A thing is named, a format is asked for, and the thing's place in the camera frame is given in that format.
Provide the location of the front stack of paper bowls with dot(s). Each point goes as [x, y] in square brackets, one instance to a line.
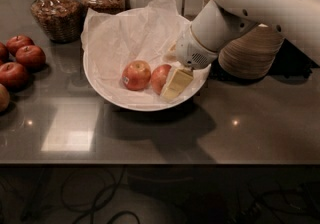
[252, 55]

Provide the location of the red apple large left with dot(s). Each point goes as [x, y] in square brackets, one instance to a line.
[13, 76]

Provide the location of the red apple second row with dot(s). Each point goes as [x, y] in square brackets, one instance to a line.
[31, 56]

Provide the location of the white bowl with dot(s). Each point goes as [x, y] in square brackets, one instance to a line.
[110, 91]

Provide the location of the white tissue paper liner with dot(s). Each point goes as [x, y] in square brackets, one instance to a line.
[133, 38]

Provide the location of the left glass granola jar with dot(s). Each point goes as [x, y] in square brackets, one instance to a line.
[60, 20]

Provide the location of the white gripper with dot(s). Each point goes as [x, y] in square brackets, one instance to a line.
[190, 50]

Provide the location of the red apple top left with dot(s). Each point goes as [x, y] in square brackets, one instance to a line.
[16, 42]

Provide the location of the red apple at left edge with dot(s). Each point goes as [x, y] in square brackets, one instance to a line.
[4, 54]

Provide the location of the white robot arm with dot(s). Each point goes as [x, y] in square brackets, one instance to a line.
[222, 21]

